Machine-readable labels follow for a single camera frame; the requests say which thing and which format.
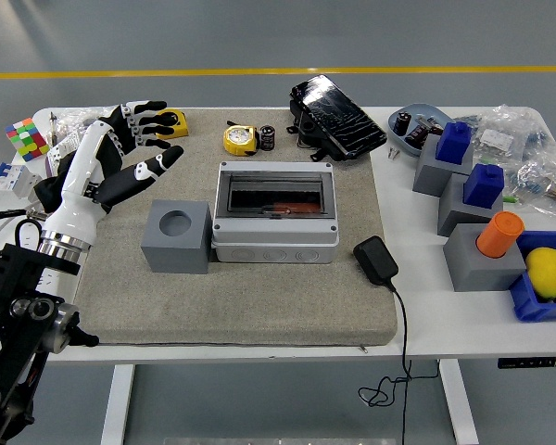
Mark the black capacitor cylinder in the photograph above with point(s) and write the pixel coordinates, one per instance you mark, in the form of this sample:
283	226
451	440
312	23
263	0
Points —
402	123
268	138

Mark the black table control panel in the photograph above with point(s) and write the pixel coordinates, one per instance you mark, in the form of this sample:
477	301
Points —
533	362

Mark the yellow tape measure black print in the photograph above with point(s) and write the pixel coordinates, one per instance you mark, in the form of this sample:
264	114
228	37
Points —
184	131

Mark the grey junction box clear lid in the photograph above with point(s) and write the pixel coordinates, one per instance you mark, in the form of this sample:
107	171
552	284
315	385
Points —
278	248

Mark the blue square block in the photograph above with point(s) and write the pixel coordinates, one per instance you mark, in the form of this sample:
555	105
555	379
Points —
453	143
483	185

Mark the black cloth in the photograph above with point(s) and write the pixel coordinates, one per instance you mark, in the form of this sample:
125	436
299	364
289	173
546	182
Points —
46	194

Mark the grey holder block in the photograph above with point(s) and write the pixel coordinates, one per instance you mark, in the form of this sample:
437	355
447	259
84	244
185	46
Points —
472	273
176	255
428	176
454	208

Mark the clear bag of small parts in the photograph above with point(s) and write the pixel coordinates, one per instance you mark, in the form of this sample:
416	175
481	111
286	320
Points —
72	118

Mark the white power strip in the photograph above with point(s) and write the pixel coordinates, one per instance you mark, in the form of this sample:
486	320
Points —
28	236

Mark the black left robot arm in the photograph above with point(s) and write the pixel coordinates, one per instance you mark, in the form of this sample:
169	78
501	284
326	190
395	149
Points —
14	324

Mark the blue plastic bin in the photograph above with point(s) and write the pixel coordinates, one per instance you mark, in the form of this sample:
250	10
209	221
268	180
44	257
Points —
533	306

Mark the white printed package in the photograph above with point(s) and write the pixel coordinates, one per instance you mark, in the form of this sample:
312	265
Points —
58	153

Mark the dark red capacitor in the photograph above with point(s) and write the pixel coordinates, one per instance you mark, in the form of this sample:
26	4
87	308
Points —
416	134

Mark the clear bag of resistors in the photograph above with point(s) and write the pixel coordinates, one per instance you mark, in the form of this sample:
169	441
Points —
500	134
547	185

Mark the black power adapter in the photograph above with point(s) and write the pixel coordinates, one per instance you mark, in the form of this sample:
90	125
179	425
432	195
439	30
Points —
375	259

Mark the orange cylinder battery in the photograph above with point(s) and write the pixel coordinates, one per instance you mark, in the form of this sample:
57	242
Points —
499	234
301	207

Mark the yellow lemon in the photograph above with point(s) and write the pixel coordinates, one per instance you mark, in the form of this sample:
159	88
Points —
547	272

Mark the white circuit breaker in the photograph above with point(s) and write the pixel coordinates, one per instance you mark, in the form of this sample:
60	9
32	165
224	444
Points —
9	185

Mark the glossy black case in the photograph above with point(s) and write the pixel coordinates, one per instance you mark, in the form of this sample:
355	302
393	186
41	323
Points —
338	116

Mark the white table leg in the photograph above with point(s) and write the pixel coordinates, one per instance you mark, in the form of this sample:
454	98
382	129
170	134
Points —
118	408
461	408

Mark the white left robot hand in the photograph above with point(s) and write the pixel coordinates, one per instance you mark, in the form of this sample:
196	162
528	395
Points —
81	185

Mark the large colourful puzzle cube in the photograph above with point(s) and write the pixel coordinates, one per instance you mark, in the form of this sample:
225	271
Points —
27	139

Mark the grey-brown mat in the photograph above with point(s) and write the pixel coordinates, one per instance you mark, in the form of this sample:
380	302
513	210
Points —
259	301

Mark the pen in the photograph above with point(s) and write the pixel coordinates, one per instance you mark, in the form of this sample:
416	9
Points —
52	127

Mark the small green part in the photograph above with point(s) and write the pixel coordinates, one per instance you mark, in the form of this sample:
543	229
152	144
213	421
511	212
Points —
510	199

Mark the blue-grey tray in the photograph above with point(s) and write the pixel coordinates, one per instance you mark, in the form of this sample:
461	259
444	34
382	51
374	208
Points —
426	111

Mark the yellow tape measure chrome face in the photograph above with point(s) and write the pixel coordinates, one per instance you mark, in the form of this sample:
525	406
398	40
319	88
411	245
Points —
238	139

